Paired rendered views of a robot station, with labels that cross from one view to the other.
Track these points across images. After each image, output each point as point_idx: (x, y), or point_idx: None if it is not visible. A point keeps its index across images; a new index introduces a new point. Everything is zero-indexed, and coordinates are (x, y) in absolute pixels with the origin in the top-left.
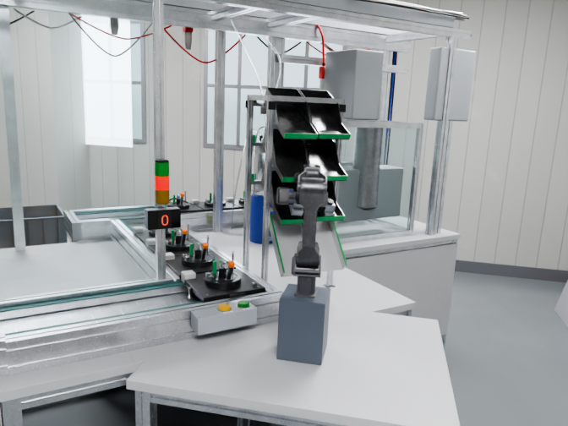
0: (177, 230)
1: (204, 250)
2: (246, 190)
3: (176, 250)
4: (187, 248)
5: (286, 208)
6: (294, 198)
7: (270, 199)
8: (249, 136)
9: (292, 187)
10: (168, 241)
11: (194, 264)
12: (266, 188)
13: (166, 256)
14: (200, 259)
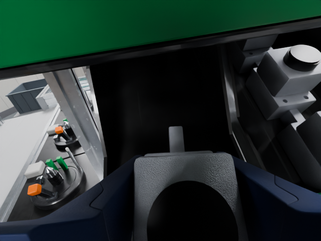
0: (91, 106)
1: (38, 194)
2: (86, 77)
3: (61, 148)
4: (74, 145)
5: (161, 147)
6: (144, 217)
7: (90, 126)
8: None
9: (188, 56)
10: (55, 136)
11: (38, 206)
12: (54, 94)
13: (26, 174)
14: (46, 199)
